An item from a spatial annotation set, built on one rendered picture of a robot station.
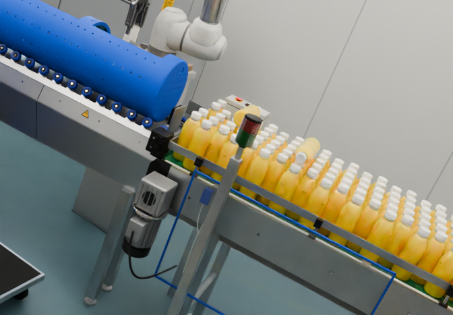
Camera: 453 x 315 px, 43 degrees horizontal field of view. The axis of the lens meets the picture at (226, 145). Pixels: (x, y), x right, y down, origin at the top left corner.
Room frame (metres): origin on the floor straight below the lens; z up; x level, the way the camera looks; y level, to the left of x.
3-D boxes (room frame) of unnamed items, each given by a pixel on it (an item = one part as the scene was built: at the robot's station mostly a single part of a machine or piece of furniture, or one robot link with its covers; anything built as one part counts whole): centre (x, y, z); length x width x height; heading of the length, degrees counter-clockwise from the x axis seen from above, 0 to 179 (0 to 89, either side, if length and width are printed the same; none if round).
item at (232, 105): (2.50, -0.02, 1.05); 0.20 x 0.10 x 0.10; 77
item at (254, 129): (1.82, -0.05, 1.23); 0.06 x 0.06 x 0.04
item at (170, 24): (2.98, 0.50, 1.19); 0.18 x 0.16 x 0.22; 85
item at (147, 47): (2.99, 0.53, 1.05); 0.22 x 0.18 x 0.06; 73
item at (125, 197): (2.21, 0.32, 0.31); 0.06 x 0.06 x 0.63; 77
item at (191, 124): (2.11, 0.15, 0.99); 0.07 x 0.07 x 0.19
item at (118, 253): (2.34, 0.29, 0.31); 0.06 x 0.06 x 0.63; 77
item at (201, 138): (2.06, 0.10, 0.99); 0.07 x 0.07 x 0.19
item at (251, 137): (1.82, -0.05, 1.18); 0.06 x 0.06 x 0.05
